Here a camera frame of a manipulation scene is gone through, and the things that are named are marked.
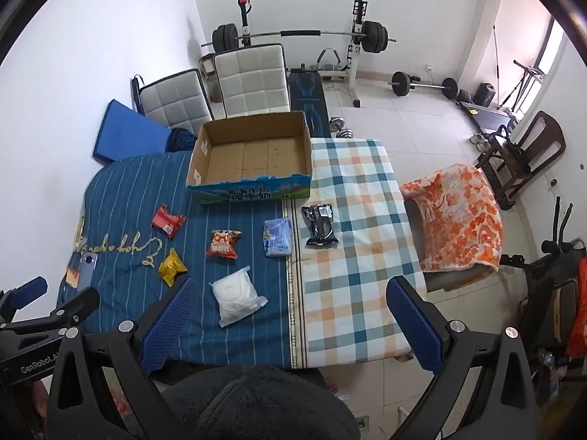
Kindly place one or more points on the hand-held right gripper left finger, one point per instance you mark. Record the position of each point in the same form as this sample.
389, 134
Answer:
170, 323

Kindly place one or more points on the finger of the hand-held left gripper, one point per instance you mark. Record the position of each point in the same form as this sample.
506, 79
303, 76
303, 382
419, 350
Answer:
80, 305
30, 291

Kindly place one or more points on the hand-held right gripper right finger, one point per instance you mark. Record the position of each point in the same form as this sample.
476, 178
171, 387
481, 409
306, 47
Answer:
412, 325

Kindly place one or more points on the yellow snack packet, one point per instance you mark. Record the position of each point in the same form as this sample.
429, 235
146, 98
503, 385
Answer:
172, 268

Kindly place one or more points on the white soft plastic bag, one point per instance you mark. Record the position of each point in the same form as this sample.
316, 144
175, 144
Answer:
236, 295

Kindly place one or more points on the orange cartoon snack packet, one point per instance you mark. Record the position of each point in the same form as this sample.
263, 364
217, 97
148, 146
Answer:
223, 244

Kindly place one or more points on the red snack packet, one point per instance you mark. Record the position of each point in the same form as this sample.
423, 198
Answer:
167, 222

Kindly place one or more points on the black snack packet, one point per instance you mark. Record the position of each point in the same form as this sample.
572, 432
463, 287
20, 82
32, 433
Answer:
321, 225

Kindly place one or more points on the light blue tissue packet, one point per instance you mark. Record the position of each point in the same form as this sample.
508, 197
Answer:
278, 237

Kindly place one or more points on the cardboard box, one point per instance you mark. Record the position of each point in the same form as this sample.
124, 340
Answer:
252, 156

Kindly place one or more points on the person's left forearm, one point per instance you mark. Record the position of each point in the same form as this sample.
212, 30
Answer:
40, 398

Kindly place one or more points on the blue smartphone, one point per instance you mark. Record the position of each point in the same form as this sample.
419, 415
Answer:
86, 271

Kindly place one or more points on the black fleece clothing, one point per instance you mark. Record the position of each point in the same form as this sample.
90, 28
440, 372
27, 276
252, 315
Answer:
257, 403

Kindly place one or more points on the orange floral towel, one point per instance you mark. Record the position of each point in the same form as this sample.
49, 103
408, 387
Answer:
458, 215

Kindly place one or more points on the black exercise bike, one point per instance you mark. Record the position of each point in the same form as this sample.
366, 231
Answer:
545, 275

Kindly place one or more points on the orange bag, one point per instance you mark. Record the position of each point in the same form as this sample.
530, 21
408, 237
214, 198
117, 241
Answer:
580, 311

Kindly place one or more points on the blue foam mat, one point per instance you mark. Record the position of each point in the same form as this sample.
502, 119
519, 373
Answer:
130, 130

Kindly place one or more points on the dark blue knitted cloth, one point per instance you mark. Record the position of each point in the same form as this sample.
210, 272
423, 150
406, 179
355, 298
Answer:
181, 140

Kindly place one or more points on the pair of shoes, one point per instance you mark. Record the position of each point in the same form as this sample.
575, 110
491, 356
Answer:
480, 142

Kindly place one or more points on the chrome dumbbell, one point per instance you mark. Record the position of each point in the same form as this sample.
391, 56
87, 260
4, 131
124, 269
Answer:
336, 123
345, 133

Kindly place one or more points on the dark wooden chair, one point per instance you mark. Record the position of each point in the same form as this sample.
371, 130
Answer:
536, 146

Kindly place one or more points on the treadmill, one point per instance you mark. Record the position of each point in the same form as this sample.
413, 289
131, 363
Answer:
488, 117

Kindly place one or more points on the white padded chair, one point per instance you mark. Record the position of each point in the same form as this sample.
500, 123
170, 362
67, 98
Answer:
176, 101
252, 80

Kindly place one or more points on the short barbell with black plates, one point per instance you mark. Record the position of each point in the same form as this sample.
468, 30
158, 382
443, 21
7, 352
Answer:
403, 84

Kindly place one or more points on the black weight bench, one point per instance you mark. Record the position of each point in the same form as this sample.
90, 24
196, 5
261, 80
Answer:
308, 96

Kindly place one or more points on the black metal stand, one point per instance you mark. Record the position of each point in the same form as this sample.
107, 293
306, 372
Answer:
527, 85

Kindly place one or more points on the barbell on rack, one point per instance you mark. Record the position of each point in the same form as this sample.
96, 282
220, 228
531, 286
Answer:
355, 62

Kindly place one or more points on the long barbell with black plates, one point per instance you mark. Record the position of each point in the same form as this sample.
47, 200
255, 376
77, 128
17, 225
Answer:
300, 33

